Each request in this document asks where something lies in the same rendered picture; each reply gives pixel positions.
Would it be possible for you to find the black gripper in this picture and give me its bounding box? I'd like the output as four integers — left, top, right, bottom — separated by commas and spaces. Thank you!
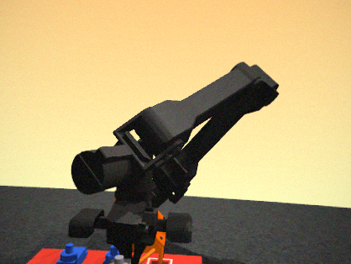
69, 181, 192, 264

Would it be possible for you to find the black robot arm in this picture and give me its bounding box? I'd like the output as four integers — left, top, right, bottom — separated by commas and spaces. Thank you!
71, 61, 279, 244

